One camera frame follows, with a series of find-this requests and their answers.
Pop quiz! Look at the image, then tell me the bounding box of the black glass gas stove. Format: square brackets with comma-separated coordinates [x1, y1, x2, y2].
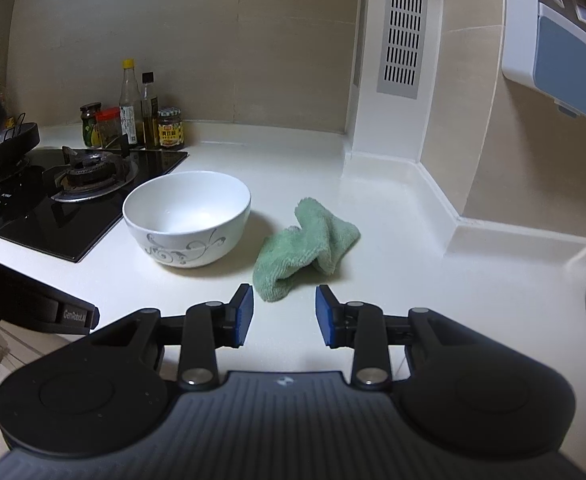
[0, 147, 190, 264]

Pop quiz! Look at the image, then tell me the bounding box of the dark cap oil bottle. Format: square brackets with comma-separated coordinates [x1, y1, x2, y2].
[140, 72, 162, 150]

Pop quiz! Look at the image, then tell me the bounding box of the small yellow bottle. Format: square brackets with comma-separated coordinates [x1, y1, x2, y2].
[0, 77, 16, 131]

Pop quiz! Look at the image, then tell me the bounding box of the black pan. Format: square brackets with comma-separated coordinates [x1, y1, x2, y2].
[0, 112, 42, 164]

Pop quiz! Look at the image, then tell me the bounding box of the white blue water heater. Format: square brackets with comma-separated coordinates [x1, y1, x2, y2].
[502, 0, 586, 137]

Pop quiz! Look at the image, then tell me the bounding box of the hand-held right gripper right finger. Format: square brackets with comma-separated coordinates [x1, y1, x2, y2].
[315, 284, 480, 392]

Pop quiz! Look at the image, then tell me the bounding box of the black stove burner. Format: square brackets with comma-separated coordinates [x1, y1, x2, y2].
[43, 146, 140, 204]

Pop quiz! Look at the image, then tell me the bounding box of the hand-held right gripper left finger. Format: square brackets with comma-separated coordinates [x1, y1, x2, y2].
[91, 284, 254, 392]

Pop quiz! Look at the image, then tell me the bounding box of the beige cabinet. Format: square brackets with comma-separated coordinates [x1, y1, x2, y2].
[0, 320, 74, 387]

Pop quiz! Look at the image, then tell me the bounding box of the yellow cap glass bottle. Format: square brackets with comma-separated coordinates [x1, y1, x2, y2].
[119, 59, 144, 149]

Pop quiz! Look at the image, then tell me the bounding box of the green lid jar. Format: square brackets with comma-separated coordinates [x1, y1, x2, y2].
[80, 103, 102, 149]

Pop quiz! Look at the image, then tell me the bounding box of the green fluffy cloth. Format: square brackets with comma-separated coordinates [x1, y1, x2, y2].
[252, 197, 362, 305]

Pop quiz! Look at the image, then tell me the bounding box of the white patterned bowl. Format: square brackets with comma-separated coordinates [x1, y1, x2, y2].
[123, 171, 252, 269]

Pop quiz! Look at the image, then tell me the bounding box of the yellow label jar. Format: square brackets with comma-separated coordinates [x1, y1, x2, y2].
[157, 106, 185, 150]

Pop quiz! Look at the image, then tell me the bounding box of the red lid jar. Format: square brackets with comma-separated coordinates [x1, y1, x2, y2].
[95, 107, 123, 150]

